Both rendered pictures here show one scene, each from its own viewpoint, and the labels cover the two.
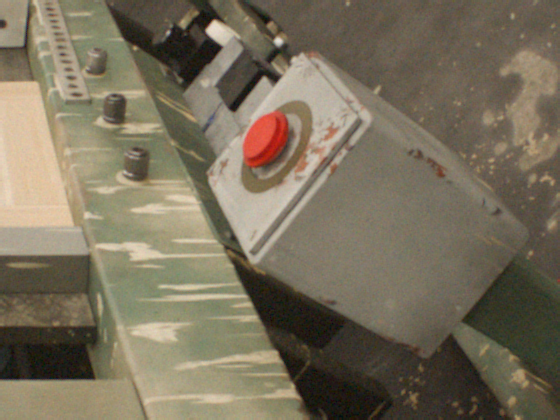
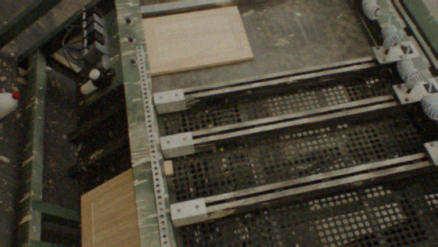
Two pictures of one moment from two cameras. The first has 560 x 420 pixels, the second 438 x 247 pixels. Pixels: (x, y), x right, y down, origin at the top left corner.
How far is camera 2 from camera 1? 2.76 m
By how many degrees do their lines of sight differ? 94
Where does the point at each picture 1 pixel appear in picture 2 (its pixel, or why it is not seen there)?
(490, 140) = not seen: outside the picture
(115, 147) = (131, 31)
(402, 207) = not seen: outside the picture
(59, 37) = (143, 77)
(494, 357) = (38, 112)
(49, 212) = (147, 23)
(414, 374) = (46, 186)
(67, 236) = (143, 9)
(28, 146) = (152, 44)
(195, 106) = (109, 63)
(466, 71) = not seen: outside the picture
